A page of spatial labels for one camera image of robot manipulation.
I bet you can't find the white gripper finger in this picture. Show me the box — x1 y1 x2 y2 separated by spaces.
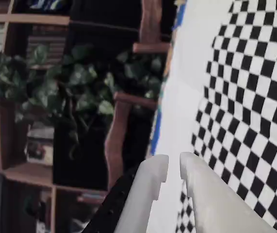
83 154 170 233
179 151 277 233

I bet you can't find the white picture box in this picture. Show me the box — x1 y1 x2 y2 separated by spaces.
27 127 55 141
25 140 54 164

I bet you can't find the blue tape piece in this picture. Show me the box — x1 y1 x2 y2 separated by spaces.
171 2 187 32
149 114 163 156

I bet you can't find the brown wooden chair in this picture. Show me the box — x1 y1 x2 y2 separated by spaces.
104 93 159 192
132 0 175 54

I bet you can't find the black white checkerboard cloth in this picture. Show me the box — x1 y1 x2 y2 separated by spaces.
149 0 277 233

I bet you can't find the green leafy plant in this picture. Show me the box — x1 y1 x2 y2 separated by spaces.
0 43 165 161

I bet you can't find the wooden bookshelf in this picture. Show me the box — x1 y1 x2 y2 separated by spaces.
0 0 111 233

